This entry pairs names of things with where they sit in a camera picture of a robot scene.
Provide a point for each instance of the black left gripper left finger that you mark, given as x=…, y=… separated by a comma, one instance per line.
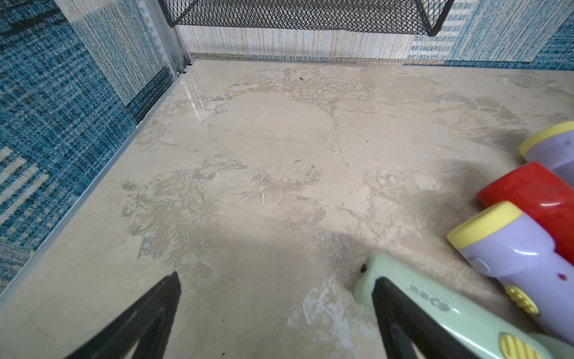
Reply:
x=142, y=330

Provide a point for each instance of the black mesh shelf rack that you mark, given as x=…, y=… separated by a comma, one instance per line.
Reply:
x=413, y=17

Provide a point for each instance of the purple flashlight yellow rim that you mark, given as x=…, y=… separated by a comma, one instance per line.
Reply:
x=504, y=243

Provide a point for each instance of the purple flashlight left of pair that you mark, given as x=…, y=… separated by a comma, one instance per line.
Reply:
x=553, y=149

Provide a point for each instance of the mint green flashlight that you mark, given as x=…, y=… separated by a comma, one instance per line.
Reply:
x=483, y=333

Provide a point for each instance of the all red flashlight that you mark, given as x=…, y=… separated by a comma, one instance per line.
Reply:
x=542, y=195

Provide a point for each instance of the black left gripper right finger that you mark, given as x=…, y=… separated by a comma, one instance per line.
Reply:
x=405, y=327

